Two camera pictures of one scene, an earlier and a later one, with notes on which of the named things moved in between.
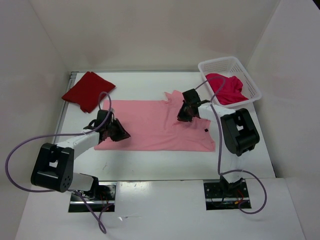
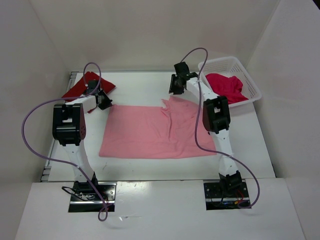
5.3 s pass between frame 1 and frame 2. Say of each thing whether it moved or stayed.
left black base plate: stayed
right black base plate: stayed
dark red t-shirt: stayed
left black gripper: moved
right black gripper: moved
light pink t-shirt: moved
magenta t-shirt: stayed
